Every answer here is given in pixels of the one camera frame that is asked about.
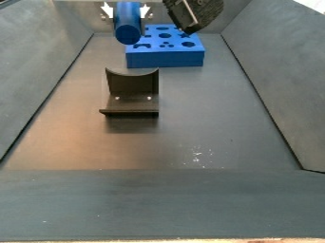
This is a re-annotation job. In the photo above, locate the black curved cradle stand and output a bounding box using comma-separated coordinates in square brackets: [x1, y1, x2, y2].
[99, 68, 159, 117]

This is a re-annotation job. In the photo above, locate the blue cylinder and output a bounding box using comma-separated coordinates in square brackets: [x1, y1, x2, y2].
[113, 2, 140, 45]

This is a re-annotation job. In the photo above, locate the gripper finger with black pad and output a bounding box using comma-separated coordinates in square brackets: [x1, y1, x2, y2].
[139, 4, 151, 19]

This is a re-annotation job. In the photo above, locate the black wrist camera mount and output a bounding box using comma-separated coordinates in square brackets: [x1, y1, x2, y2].
[161, 0, 223, 35]

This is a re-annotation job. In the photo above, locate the blue shape sorting block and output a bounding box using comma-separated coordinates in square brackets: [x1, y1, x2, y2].
[125, 24, 206, 68]

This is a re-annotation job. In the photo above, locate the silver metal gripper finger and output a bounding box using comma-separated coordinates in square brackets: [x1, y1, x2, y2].
[100, 3, 113, 18]

